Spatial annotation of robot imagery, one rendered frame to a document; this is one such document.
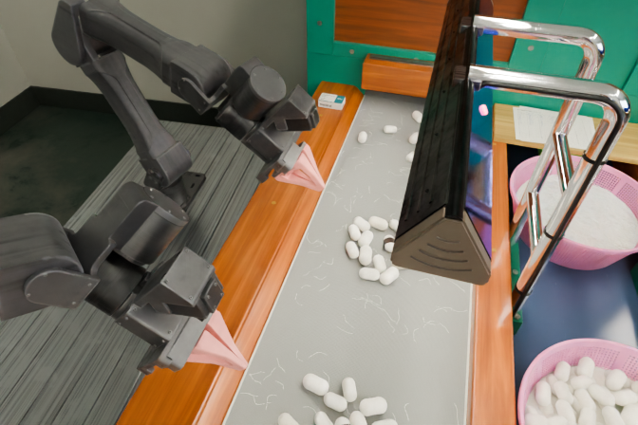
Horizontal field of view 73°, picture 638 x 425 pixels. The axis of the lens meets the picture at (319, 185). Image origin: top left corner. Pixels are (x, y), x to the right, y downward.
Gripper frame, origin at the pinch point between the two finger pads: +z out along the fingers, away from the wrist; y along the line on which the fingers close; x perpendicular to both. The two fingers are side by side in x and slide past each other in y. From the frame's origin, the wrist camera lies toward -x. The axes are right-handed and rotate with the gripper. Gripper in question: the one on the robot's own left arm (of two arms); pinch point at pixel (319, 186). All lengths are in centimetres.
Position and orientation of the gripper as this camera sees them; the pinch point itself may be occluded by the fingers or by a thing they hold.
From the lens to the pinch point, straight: 72.5
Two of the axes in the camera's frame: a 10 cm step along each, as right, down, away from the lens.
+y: 2.9, -6.4, 7.1
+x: -6.2, 4.3, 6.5
